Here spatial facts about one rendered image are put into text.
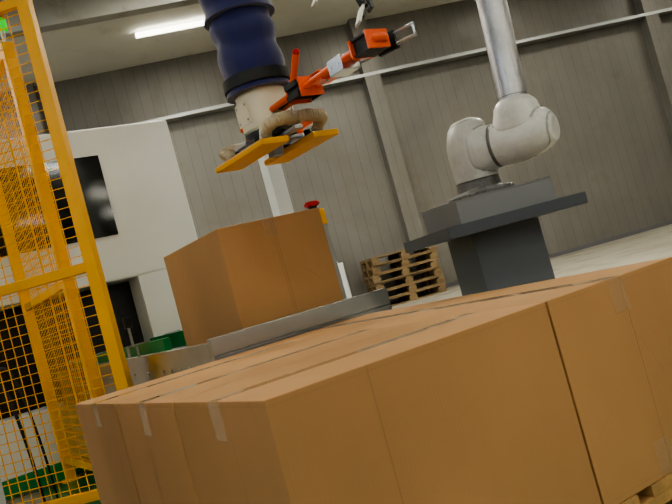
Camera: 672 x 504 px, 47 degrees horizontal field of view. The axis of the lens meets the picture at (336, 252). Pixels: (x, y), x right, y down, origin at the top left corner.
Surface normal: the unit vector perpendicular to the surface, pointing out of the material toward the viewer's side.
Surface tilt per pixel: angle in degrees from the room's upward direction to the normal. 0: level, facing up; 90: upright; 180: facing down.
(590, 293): 90
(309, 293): 90
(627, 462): 90
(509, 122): 82
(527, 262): 90
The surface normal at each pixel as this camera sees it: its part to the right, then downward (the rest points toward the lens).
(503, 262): 0.19, -0.09
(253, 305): 0.48, -0.16
